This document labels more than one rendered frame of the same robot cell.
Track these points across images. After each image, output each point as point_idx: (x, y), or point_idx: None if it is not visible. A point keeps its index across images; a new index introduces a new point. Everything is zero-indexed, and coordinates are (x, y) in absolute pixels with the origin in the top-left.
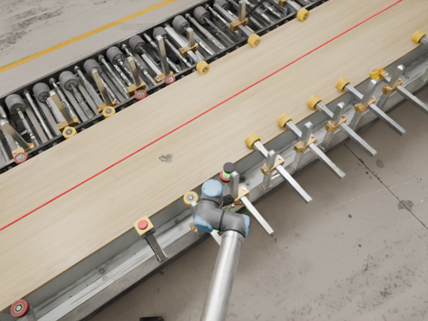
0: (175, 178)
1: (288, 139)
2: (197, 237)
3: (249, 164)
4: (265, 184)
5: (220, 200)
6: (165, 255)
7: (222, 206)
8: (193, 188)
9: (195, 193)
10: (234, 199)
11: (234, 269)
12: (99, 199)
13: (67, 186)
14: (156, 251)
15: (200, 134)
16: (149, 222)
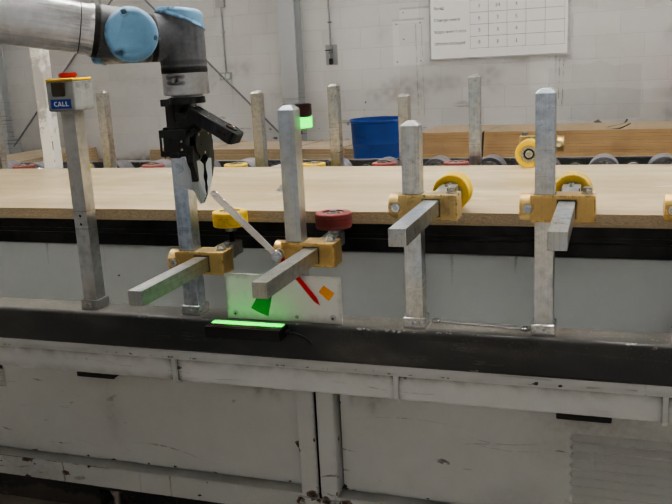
0: (256, 201)
1: (611, 318)
2: (179, 314)
3: (449, 310)
4: (405, 289)
5: (165, 30)
6: (98, 299)
7: (197, 116)
8: (255, 210)
9: (243, 210)
10: (236, 133)
11: (0, 0)
12: (138, 191)
13: (138, 181)
14: (77, 235)
15: (389, 190)
16: (77, 77)
